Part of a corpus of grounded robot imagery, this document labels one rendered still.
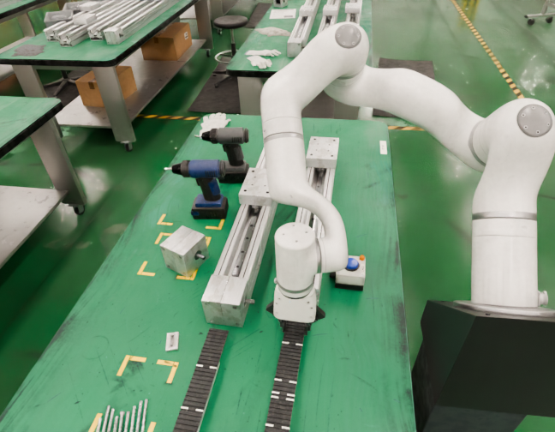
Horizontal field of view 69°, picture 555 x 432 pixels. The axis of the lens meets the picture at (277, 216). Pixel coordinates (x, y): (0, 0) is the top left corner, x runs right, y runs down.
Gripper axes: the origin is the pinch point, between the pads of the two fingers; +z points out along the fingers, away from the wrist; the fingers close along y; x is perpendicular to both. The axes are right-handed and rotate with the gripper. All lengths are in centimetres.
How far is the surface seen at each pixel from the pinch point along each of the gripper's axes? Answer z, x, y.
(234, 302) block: -6.3, -0.1, -15.5
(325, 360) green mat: 3.2, -6.8, 8.3
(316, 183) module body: -3, 59, -1
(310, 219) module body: -2.5, 39.1, -0.7
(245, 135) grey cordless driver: -17, 65, -27
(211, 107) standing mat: 80, 287, -123
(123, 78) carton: 42, 258, -189
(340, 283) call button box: 0.8, 16.3, 10.5
